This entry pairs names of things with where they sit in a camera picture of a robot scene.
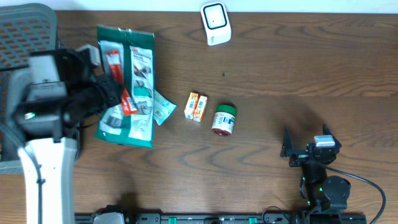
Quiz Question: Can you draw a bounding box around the black mounting rail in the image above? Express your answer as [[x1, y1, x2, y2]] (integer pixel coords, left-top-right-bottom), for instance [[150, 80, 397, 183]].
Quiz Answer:
[[75, 212, 366, 224]]

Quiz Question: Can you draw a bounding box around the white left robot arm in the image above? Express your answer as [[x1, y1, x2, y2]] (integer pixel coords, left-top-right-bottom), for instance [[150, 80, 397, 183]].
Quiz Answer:
[[1, 45, 123, 223]]

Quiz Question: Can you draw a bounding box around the light teal wipes packet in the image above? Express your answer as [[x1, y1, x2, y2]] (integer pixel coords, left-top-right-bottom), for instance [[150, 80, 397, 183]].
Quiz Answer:
[[154, 90, 177, 126]]

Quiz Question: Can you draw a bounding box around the green lid spice jar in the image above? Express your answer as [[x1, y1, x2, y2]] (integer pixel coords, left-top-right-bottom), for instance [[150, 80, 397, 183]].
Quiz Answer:
[[211, 105, 237, 136]]

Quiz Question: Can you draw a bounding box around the red white snack stick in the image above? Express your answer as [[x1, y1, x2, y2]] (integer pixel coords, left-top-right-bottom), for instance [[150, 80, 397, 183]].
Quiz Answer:
[[106, 50, 138, 116]]

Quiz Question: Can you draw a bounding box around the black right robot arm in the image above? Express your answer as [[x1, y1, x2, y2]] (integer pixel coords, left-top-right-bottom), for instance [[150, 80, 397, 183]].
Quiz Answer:
[[280, 125, 351, 212]]

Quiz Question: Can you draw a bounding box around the orange small box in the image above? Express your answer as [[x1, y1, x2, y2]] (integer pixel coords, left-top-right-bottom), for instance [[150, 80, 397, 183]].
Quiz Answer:
[[184, 92, 200, 119], [193, 95, 208, 122]]

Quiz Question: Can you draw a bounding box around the grey plastic basket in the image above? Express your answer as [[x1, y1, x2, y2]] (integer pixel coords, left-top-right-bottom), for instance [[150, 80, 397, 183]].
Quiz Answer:
[[0, 2, 60, 175]]

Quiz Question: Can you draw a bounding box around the white barcode scanner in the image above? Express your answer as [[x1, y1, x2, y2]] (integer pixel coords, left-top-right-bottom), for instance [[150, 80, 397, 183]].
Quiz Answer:
[[200, 1, 232, 46]]

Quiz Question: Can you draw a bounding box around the green white snack bag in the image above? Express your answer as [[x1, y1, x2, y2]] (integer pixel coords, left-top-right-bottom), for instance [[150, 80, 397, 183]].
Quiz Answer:
[[95, 26, 155, 149]]

